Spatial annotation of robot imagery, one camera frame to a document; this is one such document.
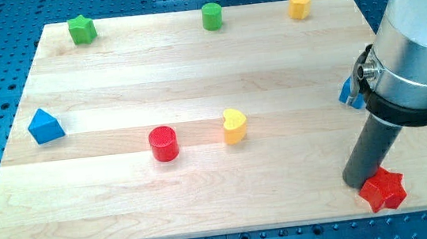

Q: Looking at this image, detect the red cylinder block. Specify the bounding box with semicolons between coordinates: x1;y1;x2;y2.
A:
149;126;179;162

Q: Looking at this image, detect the blue block behind arm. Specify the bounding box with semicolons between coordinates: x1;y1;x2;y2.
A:
338;77;365;110

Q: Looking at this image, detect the green star block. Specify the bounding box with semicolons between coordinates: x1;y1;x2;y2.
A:
67;15;97;45

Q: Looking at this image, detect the red star block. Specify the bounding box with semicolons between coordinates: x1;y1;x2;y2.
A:
359;167;407;213

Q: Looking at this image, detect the yellow heart block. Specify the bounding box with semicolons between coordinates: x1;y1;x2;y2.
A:
222;108;247;145

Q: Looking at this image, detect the wooden board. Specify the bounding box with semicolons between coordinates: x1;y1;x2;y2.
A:
0;0;427;239

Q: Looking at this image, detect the green cylinder block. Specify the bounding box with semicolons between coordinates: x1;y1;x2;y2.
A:
201;2;222;31

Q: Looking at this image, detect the yellow hexagon block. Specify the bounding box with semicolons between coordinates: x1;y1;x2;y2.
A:
288;0;311;20

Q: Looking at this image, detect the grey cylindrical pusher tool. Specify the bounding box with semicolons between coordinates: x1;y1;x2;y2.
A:
342;115;402;189

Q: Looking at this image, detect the blue triangle block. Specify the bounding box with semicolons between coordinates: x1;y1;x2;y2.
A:
28;108;66;144

